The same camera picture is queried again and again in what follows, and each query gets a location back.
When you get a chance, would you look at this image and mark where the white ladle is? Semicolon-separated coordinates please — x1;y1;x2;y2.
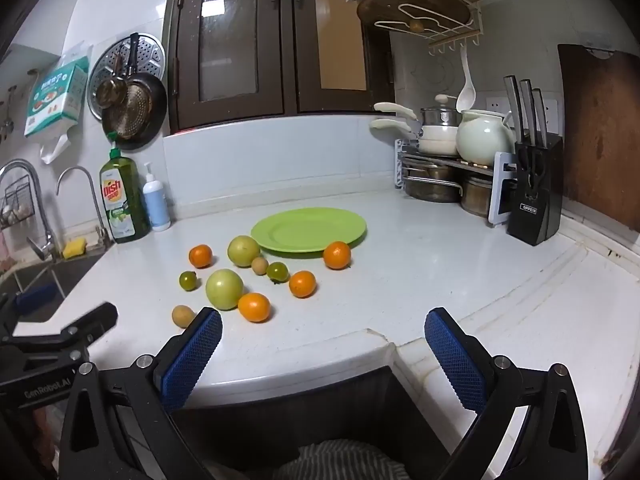
455;42;476;112

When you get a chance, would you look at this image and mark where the large brown cutting board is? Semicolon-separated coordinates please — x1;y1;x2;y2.
557;43;640;233

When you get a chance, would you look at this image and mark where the green plate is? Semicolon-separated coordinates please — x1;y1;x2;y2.
250;207;368;254

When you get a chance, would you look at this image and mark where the white blue pump bottle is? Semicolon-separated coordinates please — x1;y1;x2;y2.
142;162;172;232

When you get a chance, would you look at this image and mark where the white pot rack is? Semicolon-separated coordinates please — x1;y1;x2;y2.
394;139;518;223

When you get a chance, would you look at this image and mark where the green dish soap bottle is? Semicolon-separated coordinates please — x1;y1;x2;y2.
98;132;152;244

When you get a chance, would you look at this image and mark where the steel handled knife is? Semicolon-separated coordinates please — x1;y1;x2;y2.
531;88;549;147
502;75;526;143
518;79;538;146

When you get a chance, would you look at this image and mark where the grey striped cloth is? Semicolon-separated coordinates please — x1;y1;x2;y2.
290;439;401;480

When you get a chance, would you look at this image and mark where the green apple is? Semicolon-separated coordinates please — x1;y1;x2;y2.
205;269;245;310

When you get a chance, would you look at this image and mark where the round wooden board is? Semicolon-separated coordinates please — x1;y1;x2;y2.
356;0;476;36

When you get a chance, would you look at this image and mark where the white ceramic pot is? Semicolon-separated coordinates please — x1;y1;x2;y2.
456;109;516;166

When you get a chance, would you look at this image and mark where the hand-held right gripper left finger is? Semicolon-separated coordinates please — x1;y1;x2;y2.
59;306;224;480

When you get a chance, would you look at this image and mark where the wide steel pot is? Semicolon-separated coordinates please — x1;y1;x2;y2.
402;157;463;203

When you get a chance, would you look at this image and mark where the white wire wall rack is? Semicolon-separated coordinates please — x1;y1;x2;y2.
372;0;483;56

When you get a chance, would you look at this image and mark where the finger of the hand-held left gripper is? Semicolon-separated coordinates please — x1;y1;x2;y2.
0;302;119;363
0;282;60;333

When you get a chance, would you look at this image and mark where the orange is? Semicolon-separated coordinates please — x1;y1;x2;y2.
237;292;272;323
289;270;317;298
323;241;352;271
189;244;214;269

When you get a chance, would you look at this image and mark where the dark wooden cabinet door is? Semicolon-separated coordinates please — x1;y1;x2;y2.
289;0;396;116
170;0;292;133

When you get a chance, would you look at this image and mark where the white plastic bag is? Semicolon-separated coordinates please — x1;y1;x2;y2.
40;132;73;165

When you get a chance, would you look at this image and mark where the small copper pan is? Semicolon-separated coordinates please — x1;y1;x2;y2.
95;55;132;110

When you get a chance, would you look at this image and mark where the large chrome faucet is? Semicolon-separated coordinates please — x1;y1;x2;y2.
0;159;58;261

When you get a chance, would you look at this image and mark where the white saucepan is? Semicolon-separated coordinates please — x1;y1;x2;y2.
370;118;461;156

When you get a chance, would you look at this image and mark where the teal printed box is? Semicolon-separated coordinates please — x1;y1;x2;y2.
24;57;90;139

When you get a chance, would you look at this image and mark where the steel pot with lid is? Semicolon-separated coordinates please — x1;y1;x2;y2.
374;94;463;128

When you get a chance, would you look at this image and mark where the thin gooseneck faucet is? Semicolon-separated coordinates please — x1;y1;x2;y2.
56;166;113;250

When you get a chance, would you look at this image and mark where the black knife block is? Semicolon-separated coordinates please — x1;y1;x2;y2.
507;135;565;247

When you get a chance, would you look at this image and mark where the wire basket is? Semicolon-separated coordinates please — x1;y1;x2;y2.
0;176;37;231

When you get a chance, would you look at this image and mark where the black frying pan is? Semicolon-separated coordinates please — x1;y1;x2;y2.
101;33;168;152

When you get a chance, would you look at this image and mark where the steel sink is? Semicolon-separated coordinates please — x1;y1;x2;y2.
0;252;101;326

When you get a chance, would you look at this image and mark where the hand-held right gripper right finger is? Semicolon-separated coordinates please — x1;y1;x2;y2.
424;307;590;480

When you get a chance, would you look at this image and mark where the large yellow-green apple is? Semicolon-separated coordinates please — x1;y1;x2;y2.
228;235;262;267

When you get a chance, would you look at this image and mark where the round perforated steamer plate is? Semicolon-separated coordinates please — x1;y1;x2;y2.
87;33;166;122

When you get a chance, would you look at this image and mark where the small steel pot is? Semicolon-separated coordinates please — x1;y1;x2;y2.
460;172;498;218

